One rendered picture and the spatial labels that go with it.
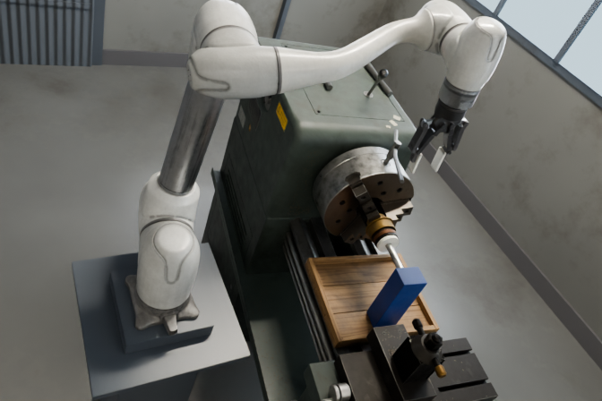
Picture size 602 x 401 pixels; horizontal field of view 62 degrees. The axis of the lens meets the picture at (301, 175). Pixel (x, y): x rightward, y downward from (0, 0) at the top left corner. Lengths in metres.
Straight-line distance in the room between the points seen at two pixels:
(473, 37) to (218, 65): 0.56
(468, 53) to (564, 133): 2.24
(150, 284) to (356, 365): 0.58
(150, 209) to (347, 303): 0.66
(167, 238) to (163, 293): 0.15
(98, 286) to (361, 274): 0.83
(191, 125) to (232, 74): 0.31
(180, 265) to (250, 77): 0.57
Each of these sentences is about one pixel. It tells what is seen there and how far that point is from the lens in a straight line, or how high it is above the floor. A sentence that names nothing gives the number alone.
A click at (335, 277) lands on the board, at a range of 1.68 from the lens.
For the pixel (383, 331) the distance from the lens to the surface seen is 1.45.
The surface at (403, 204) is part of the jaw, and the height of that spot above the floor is 1.12.
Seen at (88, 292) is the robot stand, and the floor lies 0.75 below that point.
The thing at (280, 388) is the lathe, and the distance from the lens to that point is 1.81.
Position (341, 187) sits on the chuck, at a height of 1.16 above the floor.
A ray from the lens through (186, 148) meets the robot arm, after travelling 1.35.
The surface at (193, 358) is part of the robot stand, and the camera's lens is 1.56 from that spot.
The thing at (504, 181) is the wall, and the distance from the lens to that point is 3.67.
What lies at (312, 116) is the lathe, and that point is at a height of 1.25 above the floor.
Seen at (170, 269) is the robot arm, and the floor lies 1.02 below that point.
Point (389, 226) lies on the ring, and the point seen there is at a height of 1.12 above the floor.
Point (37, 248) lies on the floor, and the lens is 2.73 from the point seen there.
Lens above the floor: 2.11
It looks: 39 degrees down
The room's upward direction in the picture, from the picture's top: 22 degrees clockwise
